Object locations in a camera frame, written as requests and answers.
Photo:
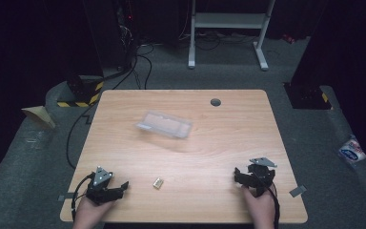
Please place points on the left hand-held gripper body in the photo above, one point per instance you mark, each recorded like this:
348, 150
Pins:
99, 190

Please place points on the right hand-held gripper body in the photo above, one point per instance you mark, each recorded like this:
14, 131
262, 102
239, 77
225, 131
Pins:
261, 176

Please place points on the person's left hand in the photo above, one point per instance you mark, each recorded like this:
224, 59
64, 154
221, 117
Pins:
90, 212

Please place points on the person's right hand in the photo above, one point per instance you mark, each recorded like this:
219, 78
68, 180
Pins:
260, 210

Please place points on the grey tape strip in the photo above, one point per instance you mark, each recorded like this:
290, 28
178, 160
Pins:
66, 197
297, 191

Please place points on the small gold wrapped block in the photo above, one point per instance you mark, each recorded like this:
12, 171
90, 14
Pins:
158, 183

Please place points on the clear plastic box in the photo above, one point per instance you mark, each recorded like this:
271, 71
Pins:
165, 124

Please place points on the black stand base yellow corner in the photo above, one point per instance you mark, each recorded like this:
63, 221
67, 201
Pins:
308, 97

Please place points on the white and blue packet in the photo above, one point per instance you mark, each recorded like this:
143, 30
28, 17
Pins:
351, 152

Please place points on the tan cardboard piece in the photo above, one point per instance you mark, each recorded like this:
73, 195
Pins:
39, 115

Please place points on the black yellow striped stand base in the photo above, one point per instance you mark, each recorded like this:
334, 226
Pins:
82, 93

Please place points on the white metal stand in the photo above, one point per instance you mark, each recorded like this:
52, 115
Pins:
228, 21

